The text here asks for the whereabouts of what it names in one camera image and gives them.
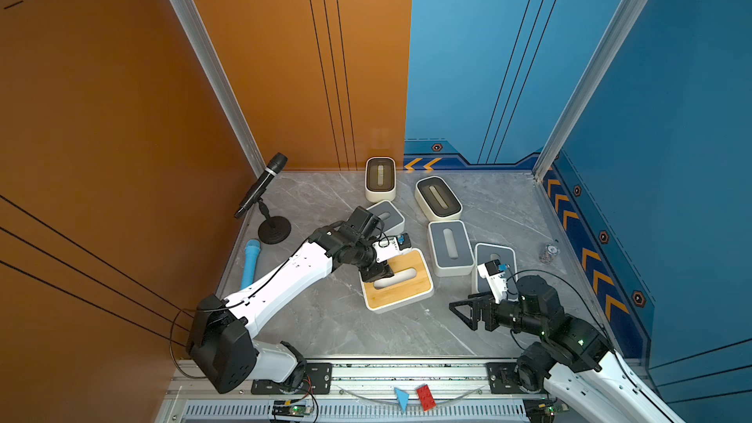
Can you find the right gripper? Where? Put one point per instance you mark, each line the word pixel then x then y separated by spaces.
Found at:
pixel 486 305

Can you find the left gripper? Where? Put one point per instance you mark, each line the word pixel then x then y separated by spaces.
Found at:
pixel 379 271

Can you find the bamboo lid tissue box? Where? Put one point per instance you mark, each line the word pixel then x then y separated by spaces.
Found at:
pixel 412 282

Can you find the grey lid tissue box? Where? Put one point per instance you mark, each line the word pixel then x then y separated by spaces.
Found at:
pixel 450 248
pixel 485 252
pixel 393 220

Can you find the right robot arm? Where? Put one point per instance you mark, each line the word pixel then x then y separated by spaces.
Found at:
pixel 572 360

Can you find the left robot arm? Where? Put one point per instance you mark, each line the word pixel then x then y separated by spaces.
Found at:
pixel 223 337

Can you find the cream tissue box rear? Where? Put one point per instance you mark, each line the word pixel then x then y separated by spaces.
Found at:
pixel 380 179

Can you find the cream tissue box angled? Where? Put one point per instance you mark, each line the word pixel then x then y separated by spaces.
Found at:
pixel 437 200

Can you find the small clear bottle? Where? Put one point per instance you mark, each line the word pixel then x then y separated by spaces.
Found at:
pixel 549 254

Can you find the red block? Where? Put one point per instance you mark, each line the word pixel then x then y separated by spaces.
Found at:
pixel 426 398

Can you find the black microphone on stand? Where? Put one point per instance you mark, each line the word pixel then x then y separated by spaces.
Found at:
pixel 273 230

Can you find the blue triangle piece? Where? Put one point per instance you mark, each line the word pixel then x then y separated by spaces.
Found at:
pixel 402 399

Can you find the right circuit board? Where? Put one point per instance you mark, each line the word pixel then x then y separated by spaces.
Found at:
pixel 542 411

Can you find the circuit board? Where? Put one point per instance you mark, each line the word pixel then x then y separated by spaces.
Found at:
pixel 542 411
pixel 292 410

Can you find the blue microphone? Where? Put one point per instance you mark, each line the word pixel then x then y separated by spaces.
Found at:
pixel 252 253

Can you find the left circuit board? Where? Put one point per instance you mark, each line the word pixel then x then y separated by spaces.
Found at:
pixel 292 410

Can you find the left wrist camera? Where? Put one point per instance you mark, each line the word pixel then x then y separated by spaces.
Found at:
pixel 391 246

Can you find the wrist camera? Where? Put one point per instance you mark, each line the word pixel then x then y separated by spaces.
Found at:
pixel 496 275
pixel 391 246

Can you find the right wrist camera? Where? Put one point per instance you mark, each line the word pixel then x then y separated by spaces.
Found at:
pixel 496 275

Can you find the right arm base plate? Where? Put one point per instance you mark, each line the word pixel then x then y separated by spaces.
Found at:
pixel 503 378

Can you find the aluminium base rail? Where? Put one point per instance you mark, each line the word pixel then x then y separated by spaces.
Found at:
pixel 362 390

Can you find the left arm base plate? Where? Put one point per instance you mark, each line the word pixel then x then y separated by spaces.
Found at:
pixel 313 377

